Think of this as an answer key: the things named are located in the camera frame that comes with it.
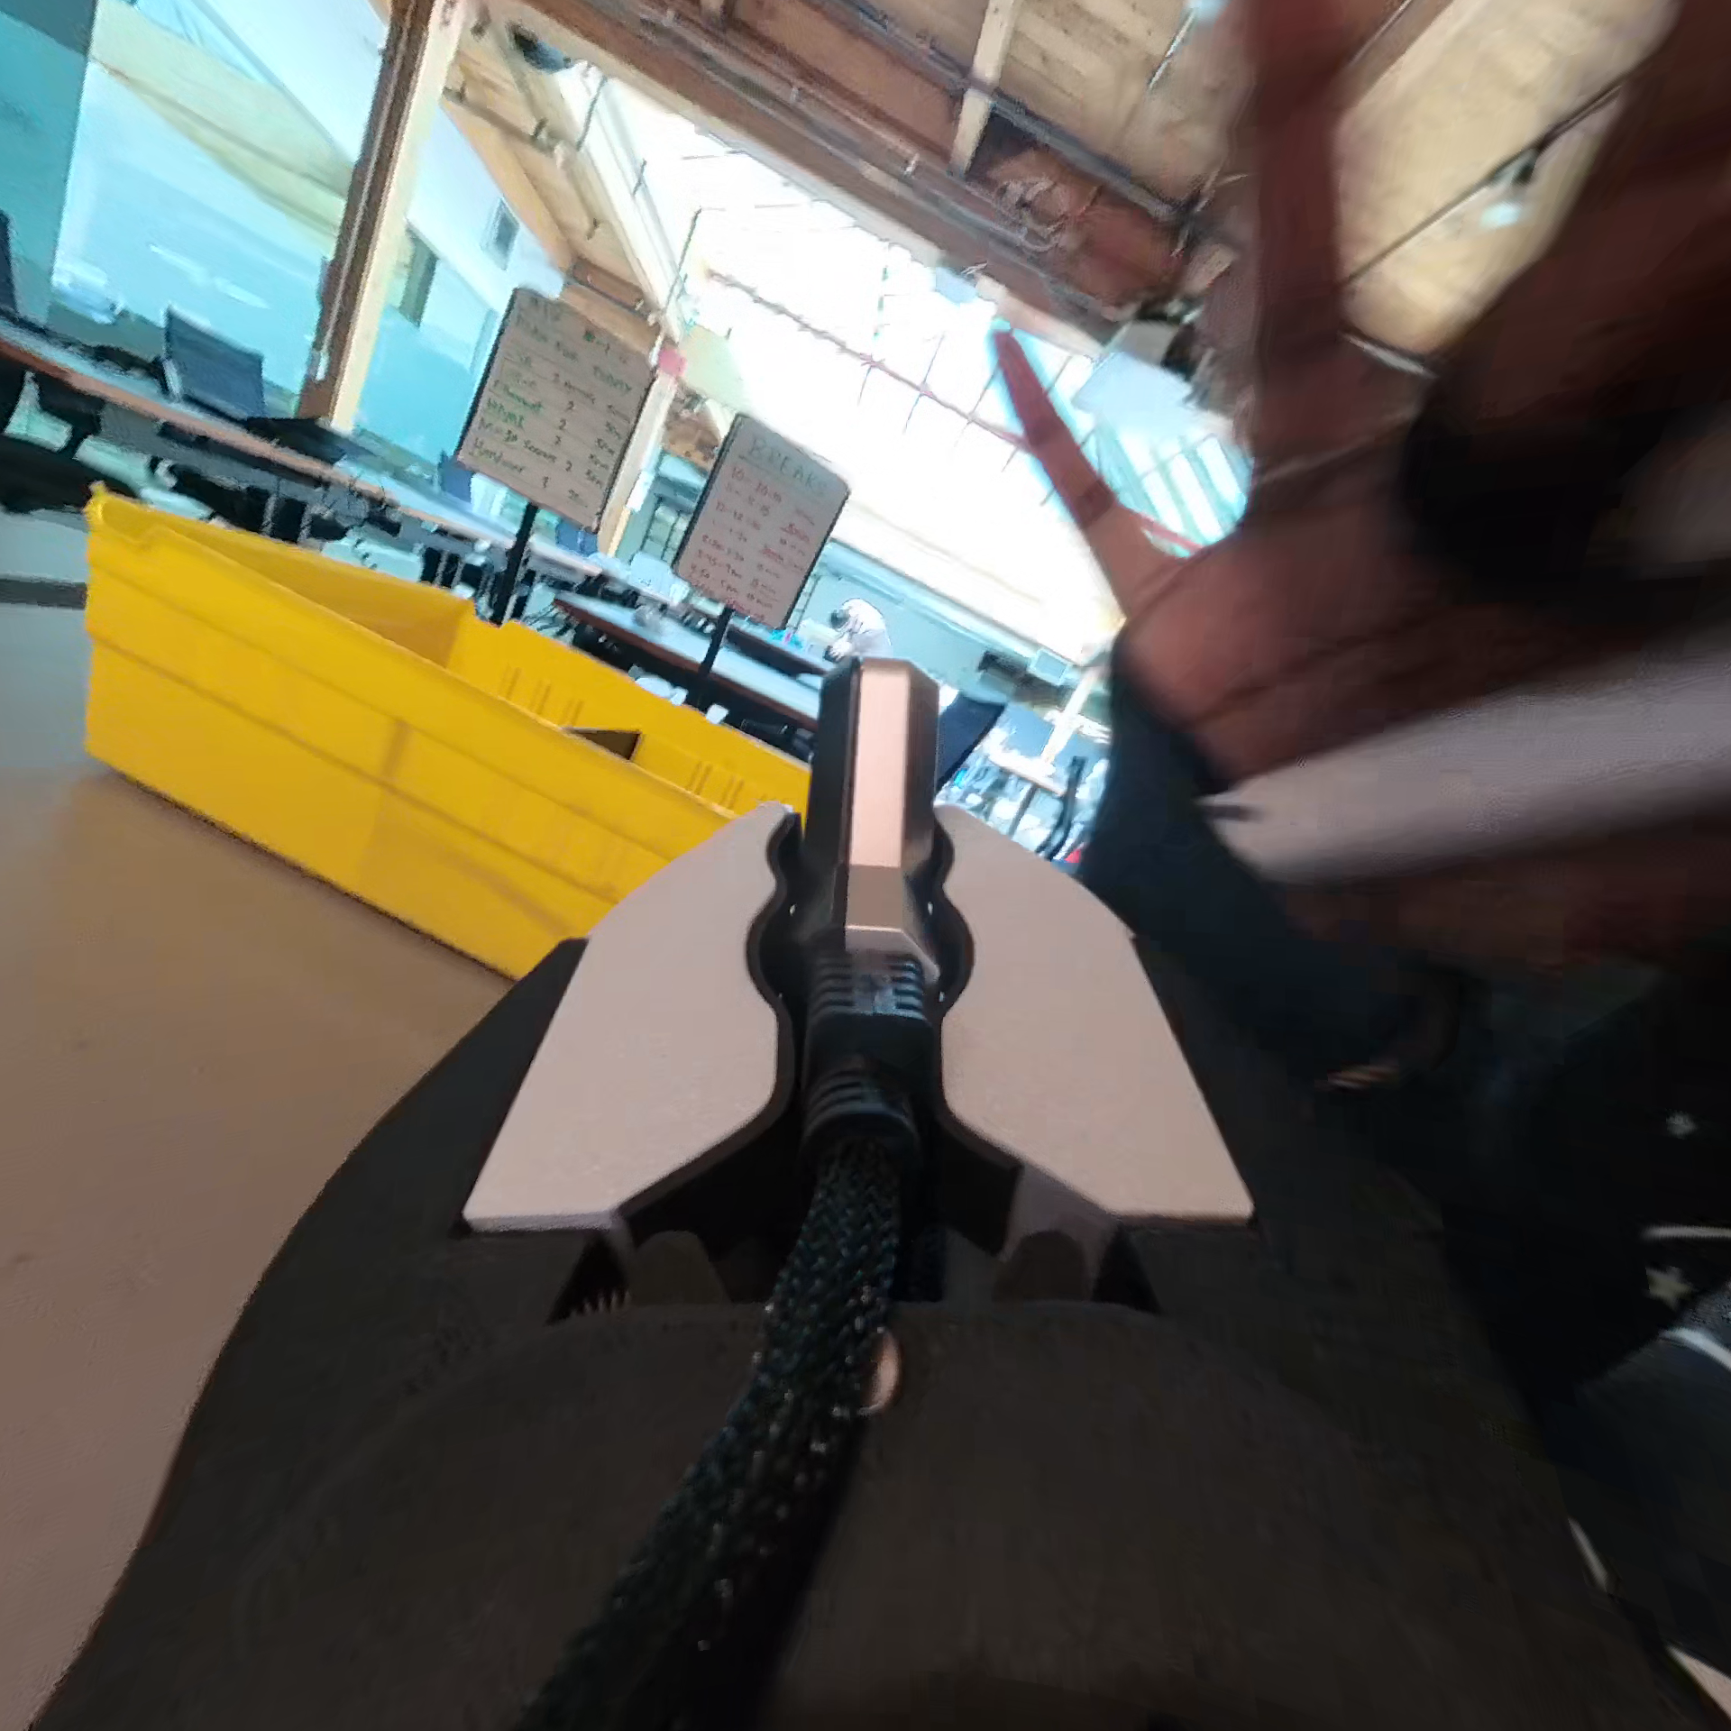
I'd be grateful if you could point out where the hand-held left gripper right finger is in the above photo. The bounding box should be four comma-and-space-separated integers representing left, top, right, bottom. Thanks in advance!
930, 809, 1254, 1269

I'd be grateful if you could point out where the yellow plastic bin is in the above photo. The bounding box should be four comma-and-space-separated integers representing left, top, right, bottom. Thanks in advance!
84, 484, 813, 980

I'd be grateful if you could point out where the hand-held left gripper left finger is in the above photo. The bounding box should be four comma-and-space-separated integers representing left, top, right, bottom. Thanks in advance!
463, 804, 801, 1234

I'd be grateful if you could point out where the handwritten whiteboard on stand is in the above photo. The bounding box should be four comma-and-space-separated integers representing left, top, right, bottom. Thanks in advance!
454, 286, 659, 536
672, 413, 853, 634

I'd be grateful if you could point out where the black office chair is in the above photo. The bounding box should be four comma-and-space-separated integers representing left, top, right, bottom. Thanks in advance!
158, 309, 268, 424

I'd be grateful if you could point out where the person's right hand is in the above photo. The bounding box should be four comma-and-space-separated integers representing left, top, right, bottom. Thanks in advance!
993, 0, 1731, 793

